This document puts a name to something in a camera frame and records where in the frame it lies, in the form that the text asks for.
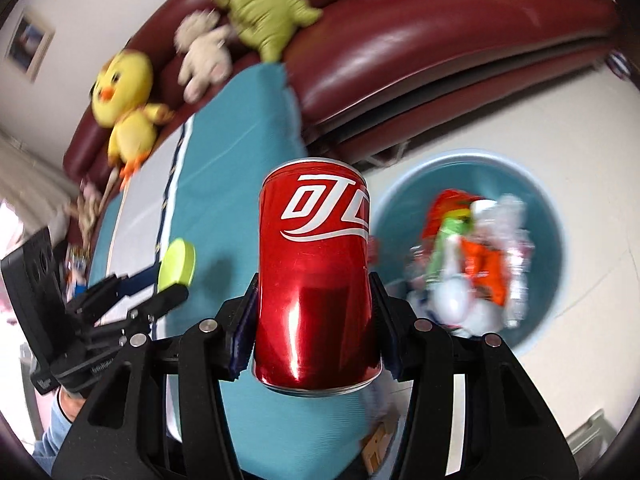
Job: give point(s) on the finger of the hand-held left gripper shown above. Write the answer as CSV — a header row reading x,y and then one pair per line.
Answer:
x,y
135,280
160,305

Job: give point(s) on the dark red leather sofa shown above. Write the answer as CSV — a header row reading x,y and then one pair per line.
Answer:
x,y
425,45

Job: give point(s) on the yellow-green round lid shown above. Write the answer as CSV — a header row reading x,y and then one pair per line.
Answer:
x,y
177,262

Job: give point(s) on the teal trash bin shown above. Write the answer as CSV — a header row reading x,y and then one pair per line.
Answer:
x,y
550,240

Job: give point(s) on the long-limbed rabbit plush toy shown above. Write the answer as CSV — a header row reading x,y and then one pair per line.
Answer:
x,y
90,210

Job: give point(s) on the blue white packet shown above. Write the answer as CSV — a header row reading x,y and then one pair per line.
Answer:
x,y
77,275

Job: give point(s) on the white green supplement bottle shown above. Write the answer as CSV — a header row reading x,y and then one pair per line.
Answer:
x,y
452,300

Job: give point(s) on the red yellow plastic bag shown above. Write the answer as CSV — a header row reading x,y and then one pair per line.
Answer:
x,y
447,210

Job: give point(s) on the green dinosaur plush toy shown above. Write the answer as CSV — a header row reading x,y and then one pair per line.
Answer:
x,y
260,10

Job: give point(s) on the red soda can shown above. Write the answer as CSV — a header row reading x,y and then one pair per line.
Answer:
x,y
315,270

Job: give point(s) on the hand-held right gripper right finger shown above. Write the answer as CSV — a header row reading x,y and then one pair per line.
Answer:
x,y
387,340

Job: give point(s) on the person's left forearm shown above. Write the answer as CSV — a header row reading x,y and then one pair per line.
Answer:
x,y
52,430

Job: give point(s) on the clear plastic bag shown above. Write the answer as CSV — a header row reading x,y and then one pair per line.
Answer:
x,y
515,260

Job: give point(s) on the beige bear plush toy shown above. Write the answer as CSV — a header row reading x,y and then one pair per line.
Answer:
x,y
202,60

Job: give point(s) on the framed wall picture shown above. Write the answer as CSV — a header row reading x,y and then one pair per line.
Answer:
x,y
29,42

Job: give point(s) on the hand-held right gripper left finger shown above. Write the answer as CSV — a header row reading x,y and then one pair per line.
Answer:
x,y
242,340

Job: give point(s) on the beige curtain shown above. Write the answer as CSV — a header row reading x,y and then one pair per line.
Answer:
x,y
25,170

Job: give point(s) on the yellow chick plush toy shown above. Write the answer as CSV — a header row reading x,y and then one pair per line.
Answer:
x,y
125,110

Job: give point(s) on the red foil wrapper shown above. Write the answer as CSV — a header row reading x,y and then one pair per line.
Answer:
x,y
482,270

